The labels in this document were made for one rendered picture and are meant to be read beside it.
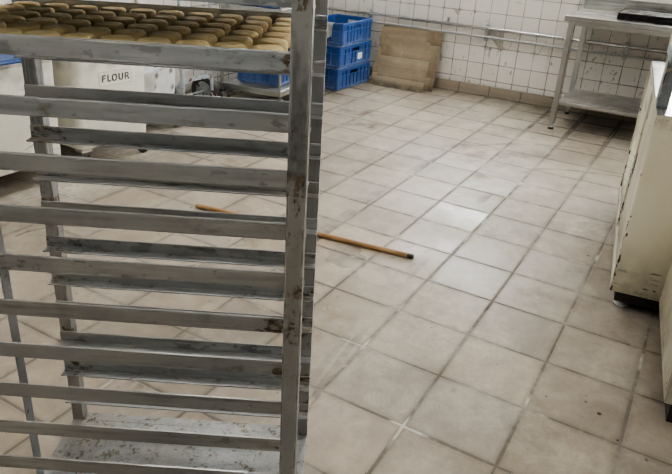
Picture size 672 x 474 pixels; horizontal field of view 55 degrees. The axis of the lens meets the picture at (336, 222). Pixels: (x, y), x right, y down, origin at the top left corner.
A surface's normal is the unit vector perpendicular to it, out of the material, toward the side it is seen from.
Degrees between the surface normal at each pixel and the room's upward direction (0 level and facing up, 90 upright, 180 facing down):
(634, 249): 90
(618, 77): 90
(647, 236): 90
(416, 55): 68
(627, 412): 0
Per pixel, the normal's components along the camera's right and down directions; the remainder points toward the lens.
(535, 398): 0.06, -0.91
